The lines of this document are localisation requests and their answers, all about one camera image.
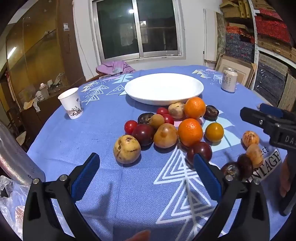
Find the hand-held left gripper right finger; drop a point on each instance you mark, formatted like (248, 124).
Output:
(207, 178)

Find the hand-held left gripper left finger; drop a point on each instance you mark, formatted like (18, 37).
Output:
(84, 178)

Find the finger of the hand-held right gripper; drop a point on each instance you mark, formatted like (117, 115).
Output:
(256, 119)
(271, 110)

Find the orange speckled passionfruit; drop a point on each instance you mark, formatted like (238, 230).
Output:
(250, 139)

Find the dark brown mangosteen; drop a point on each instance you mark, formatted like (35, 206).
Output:
(245, 165)
(230, 170)

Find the tan speckled passionfruit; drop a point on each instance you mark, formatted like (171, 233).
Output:
(254, 155)

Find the yellow-orange tomato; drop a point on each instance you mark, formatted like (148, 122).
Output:
(214, 132)

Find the large dark purple mangosteen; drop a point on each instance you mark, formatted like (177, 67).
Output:
(211, 112)

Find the orange tangerine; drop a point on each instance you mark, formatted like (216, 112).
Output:
(194, 107)
(190, 132)

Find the pale tan pear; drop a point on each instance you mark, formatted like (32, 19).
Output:
(127, 149)

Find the golden tan pear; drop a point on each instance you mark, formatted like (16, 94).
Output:
(165, 135)

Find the red cherry tomato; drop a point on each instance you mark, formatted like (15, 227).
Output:
(162, 110)
(168, 119)
(130, 126)

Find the small tan longan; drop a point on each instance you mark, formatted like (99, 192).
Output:
(156, 121)

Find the small dark purple mangosteen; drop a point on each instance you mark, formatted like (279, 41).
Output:
(145, 117)

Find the white plate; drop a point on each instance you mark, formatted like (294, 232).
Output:
(161, 88)

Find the person's right hand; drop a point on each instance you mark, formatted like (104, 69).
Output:
(286, 178)

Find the person's left hand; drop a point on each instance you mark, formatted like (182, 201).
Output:
(140, 236)

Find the stack of tan woven boxes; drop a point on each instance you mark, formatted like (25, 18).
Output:
(289, 92)

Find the stack of dark grey boxes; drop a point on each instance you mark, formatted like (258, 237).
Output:
(268, 78)

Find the framed picture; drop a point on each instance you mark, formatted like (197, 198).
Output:
(245, 71)

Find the pale drink can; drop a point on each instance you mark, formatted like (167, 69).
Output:
(229, 80)

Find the blue printed tablecloth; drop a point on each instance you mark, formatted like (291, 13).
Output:
(129, 197)

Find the row of flat woven boxes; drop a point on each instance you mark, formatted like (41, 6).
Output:
(275, 46)

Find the white metal shelf rack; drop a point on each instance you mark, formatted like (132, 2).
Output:
(255, 46)

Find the stack of blue patterned boxes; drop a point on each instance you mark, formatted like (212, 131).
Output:
(238, 46)

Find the clear plastic bag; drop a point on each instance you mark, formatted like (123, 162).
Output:
(13, 197)

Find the silver metal flask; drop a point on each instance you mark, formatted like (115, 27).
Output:
(13, 157)

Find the white paper cup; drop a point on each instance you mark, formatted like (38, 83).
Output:
(70, 102)

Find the stack of red patterned boxes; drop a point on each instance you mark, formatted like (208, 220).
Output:
(272, 27)

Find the green floral panel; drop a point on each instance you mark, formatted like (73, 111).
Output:
(221, 37)

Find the white plastic bottle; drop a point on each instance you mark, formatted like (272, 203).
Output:
(44, 90)

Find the white wooden board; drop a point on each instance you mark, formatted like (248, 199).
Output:
(209, 34)

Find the wooden chair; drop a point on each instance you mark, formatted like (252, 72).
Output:
(101, 76)

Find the stack of woven straw boxes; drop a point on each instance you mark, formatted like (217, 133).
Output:
(235, 10)

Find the purple garment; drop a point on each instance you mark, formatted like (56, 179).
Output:
(115, 67)

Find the wooden glass cabinet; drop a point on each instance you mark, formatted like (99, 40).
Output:
(34, 58)

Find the white paper label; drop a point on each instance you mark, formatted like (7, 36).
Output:
(66, 27)

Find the sliding glass window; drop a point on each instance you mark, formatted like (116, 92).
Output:
(120, 27)

